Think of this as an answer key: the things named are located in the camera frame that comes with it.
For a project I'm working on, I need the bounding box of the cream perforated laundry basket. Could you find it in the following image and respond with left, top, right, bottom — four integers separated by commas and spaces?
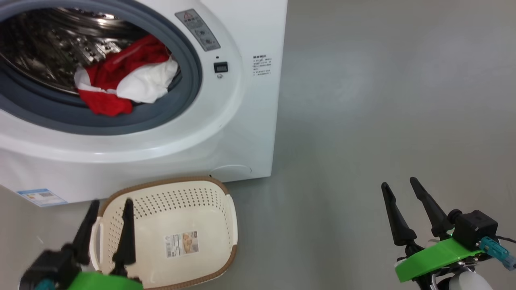
89, 176, 239, 290

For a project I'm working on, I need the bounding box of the white washing machine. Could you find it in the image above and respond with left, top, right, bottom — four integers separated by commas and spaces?
0, 0, 289, 206

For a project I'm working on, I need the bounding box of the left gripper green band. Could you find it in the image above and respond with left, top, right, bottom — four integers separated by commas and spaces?
60, 198, 144, 290

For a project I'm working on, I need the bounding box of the red and white garment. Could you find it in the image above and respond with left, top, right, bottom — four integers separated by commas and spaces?
74, 34, 179, 117

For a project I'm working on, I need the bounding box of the grey warning sticker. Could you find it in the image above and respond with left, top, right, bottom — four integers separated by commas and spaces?
175, 9, 221, 52

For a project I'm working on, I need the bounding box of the round filter cover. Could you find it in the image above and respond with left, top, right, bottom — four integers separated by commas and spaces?
209, 163, 253, 182

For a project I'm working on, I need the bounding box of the blue energy label sticker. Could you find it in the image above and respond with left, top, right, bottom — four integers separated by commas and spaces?
16, 187, 68, 208

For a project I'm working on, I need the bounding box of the black cable teal connector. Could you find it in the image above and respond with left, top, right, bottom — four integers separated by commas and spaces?
479, 235, 516, 271

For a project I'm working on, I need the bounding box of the steel washer drum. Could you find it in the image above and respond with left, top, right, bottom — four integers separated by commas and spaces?
0, 7, 139, 95

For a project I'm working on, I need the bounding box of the grey rubber door gasket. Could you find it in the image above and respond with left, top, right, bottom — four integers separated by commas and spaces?
0, 0, 203, 135

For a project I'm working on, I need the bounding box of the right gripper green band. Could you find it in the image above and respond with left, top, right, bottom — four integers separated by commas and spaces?
381, 177, 486, 290

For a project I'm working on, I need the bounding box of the printed food package label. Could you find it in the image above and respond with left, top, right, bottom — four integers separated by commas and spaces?
164, 231, 200, 259

